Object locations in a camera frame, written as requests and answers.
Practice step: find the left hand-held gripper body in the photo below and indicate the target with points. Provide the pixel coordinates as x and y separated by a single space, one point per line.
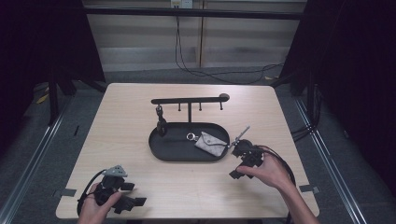
106 193

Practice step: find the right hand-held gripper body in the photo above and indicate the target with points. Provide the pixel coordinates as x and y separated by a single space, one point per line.
249 154

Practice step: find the black key stand with tray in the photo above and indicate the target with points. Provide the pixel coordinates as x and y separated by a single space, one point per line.
177 149

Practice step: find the black car key with clip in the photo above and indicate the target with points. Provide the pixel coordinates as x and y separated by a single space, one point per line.
161 123

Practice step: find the person's right hand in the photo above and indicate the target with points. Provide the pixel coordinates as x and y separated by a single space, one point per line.
272 172

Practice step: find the person's left hand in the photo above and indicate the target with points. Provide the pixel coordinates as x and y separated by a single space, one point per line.
91 213

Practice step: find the grey tape strip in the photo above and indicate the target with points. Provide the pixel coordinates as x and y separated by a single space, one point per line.
308 188
68 192

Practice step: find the black stand leg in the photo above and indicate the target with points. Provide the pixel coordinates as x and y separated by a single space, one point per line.
53 99

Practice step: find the yellow floor tape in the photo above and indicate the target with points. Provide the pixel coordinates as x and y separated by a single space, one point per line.
42 98

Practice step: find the black curtain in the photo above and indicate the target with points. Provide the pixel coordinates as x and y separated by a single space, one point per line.
37 46
358 77

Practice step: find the metal floor rail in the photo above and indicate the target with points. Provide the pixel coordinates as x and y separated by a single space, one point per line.
28 168
330 161

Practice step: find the black horizontal frame bar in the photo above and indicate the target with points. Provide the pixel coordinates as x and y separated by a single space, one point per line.
186 13

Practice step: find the white wall socket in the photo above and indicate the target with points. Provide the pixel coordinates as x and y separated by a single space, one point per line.
182 3

